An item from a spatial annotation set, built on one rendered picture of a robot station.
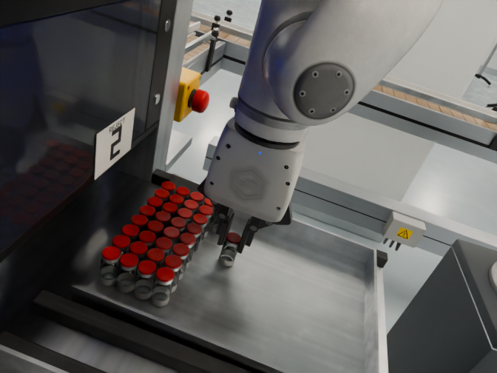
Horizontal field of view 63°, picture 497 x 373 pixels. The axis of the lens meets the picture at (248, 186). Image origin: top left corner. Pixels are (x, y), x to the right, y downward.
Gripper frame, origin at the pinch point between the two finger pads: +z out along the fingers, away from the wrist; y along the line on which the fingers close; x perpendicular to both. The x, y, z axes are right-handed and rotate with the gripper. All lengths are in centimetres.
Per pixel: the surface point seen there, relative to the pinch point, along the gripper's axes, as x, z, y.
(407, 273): 131, 94, 78
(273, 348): -10.2, 5.8, 9.2
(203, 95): 21.6, -7.1, -14.3
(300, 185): 90, 43, 9
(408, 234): 85, 44, 51
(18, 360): -23.7, 2.9, -12.7
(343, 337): -4.8, 5.8, 17.4
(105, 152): -4.6, -7.8, -16.6
